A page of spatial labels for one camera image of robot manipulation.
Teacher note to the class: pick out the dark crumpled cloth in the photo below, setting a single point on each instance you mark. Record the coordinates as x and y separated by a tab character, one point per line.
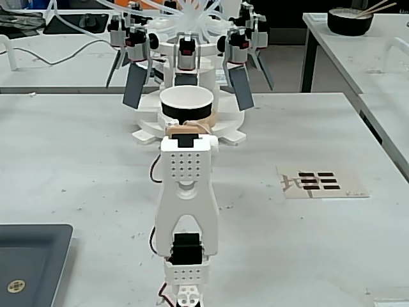
19	22

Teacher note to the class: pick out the black bowl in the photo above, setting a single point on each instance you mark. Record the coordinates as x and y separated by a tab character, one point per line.
348	24

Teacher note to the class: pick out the white curved stand leg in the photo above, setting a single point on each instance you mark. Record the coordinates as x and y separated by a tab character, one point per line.
11	51
397	48

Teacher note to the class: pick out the round gold token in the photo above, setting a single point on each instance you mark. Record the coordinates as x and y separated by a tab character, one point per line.
16	285

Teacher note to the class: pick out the dark table leg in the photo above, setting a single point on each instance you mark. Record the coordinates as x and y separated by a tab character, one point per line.
309	64

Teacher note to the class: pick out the black paper cup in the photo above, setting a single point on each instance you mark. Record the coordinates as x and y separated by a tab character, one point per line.
187	110

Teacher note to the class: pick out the clear tube bundle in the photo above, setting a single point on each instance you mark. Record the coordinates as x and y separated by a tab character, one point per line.
191	16

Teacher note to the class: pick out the wooden chopstick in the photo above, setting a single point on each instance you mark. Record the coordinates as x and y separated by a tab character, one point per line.
375	5
380	8

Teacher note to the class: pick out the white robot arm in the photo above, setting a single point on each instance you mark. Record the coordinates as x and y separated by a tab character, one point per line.
187	198

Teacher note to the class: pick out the grey plastic tray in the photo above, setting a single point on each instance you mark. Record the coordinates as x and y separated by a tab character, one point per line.
32	256

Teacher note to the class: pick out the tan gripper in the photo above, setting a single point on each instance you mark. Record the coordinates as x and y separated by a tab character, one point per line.
186	131

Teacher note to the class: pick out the printed paper mat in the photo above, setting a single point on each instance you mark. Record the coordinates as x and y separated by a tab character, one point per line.
351	179

